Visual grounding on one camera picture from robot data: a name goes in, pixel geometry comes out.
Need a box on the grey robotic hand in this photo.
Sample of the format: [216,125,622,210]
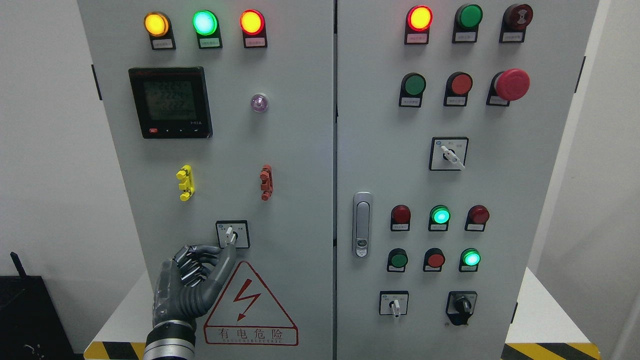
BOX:
[152,243,237,327]

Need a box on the white rotary light switch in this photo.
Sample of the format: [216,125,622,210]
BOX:
[215,219,250,249]

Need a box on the yellow indicator light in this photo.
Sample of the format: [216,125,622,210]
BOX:
[144,11,176,50]

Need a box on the red electric hazard sticker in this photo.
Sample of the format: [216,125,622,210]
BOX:
[203,260,299,347]

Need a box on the yellow terminal connector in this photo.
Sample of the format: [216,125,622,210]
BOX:
[175,164,195,202]

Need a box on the red terminal connector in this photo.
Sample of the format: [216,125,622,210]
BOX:
[259,164,274,202]

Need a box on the black box with antenna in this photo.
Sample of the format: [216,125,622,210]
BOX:
[0,251,76,360]

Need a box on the left grey cabinet door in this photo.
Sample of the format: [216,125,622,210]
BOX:
[78,0,334,360]

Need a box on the grey cabinet door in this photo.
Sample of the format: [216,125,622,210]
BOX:
[78,0,334,360]
[336,0,599,360]

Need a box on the black digital power meter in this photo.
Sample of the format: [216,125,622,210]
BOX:
[128,66,214,139]

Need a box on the clear round lamp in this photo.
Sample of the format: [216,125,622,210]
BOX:
[250,93,269,113]

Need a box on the white rotary selector lower right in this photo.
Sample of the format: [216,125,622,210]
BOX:
[378,291,410,318]

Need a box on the white rotary selector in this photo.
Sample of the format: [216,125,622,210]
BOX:
[429,136,469,171]
[378,291,410,318]

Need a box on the green push button lower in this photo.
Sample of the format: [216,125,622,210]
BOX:
[386,248,409,272]

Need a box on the green push button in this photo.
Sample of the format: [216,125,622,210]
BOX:
[452,3,483,44]
[386,248,409,272]

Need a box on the dark red indicator left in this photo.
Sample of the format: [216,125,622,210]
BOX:
[390,204,412,231]

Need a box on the dark red indicator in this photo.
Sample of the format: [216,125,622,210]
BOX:
[390,204,412,231]
[465,204,490,232]

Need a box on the red push button lower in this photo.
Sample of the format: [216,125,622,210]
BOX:
[422,248,446,272]

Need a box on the lit green indicator middle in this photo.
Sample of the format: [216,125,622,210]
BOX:
[427,204,451,231]

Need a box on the green indicator light top left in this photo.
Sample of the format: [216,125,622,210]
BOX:
[192,9,223,49]

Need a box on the red indicator light top left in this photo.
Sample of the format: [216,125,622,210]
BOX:
[239,8,268,49]

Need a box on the lit green button lower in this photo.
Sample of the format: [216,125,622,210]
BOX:
[458,248,482,272]

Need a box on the white rotary selector upper right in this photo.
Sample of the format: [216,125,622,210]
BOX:
[429,136,469,171]

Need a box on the dark red indicator right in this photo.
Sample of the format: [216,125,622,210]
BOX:
[465,204,490,232]

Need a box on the green push button second row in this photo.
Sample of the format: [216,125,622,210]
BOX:
[398,72,426,109]

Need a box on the right grey cabinet door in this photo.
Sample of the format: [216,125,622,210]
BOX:
[336,0,599,360]

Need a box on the red push button second row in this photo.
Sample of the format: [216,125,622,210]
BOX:
[443,71,473,107]

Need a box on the lit red indicator right door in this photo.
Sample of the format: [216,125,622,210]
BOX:
[404,4,434,45]

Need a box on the white platform with hazard stripes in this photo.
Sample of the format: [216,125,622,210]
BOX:
[83,269,601,360]

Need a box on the red emergency stop button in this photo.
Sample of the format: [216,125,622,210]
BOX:
[486,68,531,107]

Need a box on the green push button top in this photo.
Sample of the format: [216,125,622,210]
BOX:
[452,3,483,44]

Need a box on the dark red buzzer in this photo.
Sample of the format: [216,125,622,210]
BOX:
[498,3,534,44]

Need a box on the silver door lock handle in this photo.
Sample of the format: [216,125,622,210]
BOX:
[352,191,373,258]

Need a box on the black key selector switch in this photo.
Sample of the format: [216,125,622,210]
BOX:
[445,291,478,326]

